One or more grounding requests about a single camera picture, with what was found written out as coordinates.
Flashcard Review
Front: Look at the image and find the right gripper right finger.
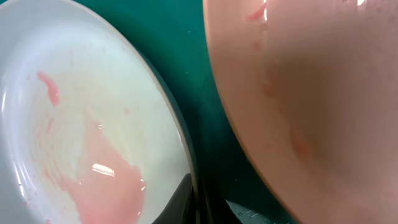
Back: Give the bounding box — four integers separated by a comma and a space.
200, 179, 241, 224

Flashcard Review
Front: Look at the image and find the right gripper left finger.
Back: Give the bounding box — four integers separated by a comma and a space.
152, 174, 196, 224

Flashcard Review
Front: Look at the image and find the light blue plate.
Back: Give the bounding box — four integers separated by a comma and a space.
1, 0, 200, 223

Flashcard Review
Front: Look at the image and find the teal plastic tray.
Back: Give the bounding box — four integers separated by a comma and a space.
80, 0, 294, 223

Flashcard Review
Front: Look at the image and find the white plate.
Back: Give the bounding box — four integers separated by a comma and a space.
203, 0, 397, 223

